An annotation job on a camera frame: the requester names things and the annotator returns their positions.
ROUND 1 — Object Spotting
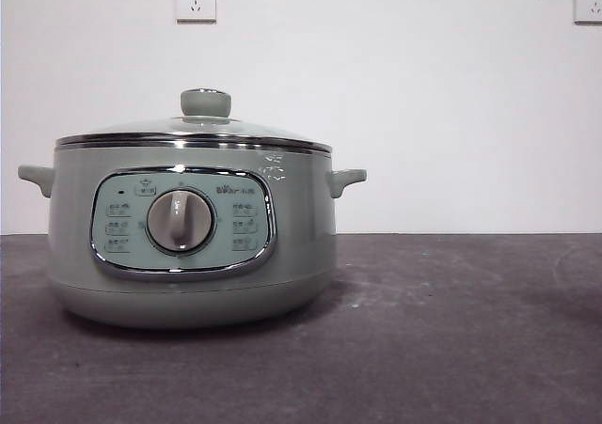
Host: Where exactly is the white wall socket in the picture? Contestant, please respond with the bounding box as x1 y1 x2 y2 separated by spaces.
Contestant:
572 0 602 26
175 0 219 24

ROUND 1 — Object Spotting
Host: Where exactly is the glass lid with green knob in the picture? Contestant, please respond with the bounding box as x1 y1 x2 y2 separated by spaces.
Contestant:
55 86 332 156

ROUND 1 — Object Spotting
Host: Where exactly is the sage green electric cooking pot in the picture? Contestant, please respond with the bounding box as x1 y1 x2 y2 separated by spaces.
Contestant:
17 145 368 330

